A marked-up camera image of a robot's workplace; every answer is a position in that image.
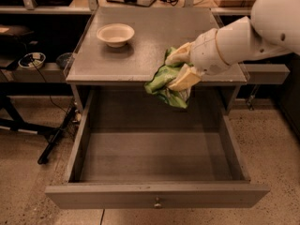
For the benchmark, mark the metal drawer knob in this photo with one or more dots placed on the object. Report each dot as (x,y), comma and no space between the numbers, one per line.
(157,204)

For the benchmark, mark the dark round bowl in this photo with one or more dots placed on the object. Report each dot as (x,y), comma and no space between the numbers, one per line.
(64,59)

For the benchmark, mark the white bowl with black cable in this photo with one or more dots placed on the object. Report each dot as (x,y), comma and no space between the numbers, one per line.
(33,60)

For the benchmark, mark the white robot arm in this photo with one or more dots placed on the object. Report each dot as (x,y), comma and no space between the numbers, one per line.
(271,29)

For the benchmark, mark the grey cabinet with counter top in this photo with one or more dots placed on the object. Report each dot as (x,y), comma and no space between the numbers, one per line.
(155,30)

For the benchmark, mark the open grey top drawer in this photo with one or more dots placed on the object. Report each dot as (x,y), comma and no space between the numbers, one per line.
(131,148)

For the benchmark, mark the white paper bowl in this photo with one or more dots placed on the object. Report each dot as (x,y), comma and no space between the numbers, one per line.
(115,35)

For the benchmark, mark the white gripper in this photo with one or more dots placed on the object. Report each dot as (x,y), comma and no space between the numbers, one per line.
(206,52)

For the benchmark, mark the grey shelf rack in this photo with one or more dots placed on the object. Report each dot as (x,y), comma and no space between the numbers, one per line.
(59,34)

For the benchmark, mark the green rice chip bag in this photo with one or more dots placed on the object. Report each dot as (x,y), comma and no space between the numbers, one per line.
(158,86)

